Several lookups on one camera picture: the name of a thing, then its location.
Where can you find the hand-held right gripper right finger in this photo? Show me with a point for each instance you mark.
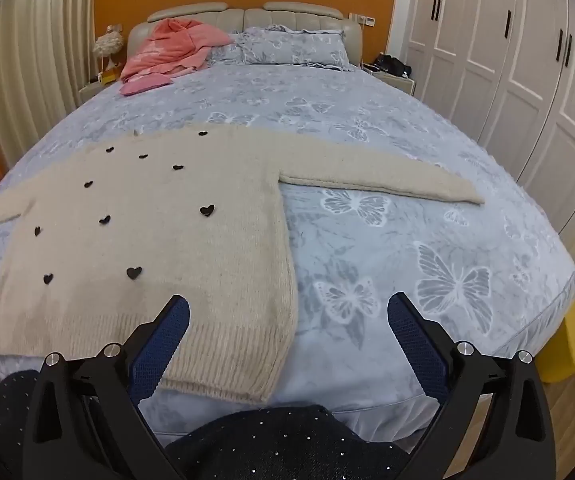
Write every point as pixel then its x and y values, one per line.
pixel 416 342

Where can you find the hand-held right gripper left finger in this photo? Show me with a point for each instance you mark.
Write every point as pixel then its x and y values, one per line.
pixel 163 342

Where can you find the beige knit sweater black hearts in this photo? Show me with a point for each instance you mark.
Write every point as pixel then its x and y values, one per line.
pixel 177 220

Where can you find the butterfly-patterned bed cover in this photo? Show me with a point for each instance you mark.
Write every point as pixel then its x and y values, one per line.
pixel 392 240

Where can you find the person's dark sparkly clothing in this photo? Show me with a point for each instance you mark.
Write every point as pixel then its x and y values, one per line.
pixel 277 445

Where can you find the yellow stool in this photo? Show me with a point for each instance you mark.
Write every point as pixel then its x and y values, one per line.
pixel 570 345

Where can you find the white nightstand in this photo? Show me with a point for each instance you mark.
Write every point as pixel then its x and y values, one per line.
pixel 397 82
pixel 92 91

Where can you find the cream curtain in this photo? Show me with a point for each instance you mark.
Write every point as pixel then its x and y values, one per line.
pixel 37 35

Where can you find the folded pink cloth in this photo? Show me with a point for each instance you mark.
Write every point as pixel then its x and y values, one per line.
pixel 142 86

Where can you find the white feather lamp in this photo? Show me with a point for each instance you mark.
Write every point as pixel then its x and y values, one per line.
pixel 107 45

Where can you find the black bag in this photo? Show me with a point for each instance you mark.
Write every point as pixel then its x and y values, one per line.
pixel 392 65

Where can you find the butterfly print pillow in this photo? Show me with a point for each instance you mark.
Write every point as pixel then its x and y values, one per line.
pixel 225 52
pixel 295 46

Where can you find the pink garment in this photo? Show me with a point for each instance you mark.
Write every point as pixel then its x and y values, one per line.
pixel 177 45

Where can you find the white panelled wardrobe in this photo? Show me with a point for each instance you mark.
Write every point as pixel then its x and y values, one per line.
pixel 512 60

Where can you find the beige padded headboard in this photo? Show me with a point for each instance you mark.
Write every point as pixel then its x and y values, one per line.
pixel 287 16

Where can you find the white wall switch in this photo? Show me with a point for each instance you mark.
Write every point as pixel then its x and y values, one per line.
pixel 363 19

